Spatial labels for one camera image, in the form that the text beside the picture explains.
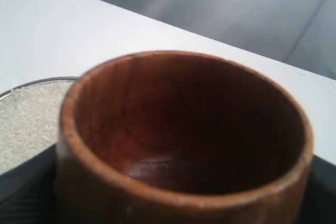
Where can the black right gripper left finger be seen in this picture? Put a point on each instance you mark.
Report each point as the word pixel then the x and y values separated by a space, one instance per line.
pixel 27 191

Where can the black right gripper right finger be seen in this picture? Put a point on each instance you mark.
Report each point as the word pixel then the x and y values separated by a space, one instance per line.
pixel 319 198

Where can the brown wooden cup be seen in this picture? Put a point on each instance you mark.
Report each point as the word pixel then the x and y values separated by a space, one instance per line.
pixel 180 137

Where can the round metal rice tray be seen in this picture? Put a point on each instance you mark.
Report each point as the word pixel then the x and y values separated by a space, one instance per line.
pixel 29 118

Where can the white backdrop cloth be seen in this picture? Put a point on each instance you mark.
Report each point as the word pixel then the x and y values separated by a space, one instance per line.
pixel 300 33

